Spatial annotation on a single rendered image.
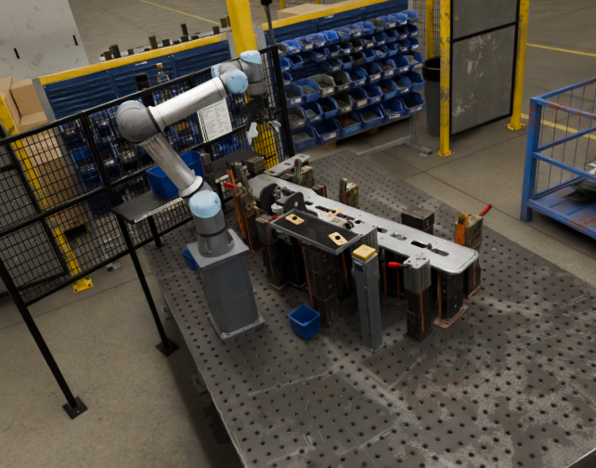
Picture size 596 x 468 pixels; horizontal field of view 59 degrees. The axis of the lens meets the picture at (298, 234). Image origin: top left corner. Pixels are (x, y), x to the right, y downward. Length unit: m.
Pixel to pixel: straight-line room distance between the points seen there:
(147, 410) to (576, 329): 2.19
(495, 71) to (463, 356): 3.86
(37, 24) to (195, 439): 6.82
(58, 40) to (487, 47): 5.88
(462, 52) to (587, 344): 3.50
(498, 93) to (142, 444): 4.44
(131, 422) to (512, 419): 2.01
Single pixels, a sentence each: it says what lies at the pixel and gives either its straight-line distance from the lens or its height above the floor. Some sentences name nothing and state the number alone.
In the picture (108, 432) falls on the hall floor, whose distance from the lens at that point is 3.21.
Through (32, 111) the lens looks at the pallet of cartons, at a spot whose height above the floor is 0.77.
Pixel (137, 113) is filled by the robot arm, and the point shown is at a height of 1.71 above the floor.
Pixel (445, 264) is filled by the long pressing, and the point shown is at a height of 1.00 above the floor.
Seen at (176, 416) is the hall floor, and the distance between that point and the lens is 3.11.
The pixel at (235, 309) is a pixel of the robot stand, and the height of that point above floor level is 0.83.
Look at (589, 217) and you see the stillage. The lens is 4.14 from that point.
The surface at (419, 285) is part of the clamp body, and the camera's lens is 2.03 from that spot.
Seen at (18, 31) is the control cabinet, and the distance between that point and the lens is 8.69.
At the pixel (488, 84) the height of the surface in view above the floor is 0.54.
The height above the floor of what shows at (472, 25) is 1.13.
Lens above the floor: 2.22
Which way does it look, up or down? 31 degrees down
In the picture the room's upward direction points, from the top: 10 degrees counter-clockwise
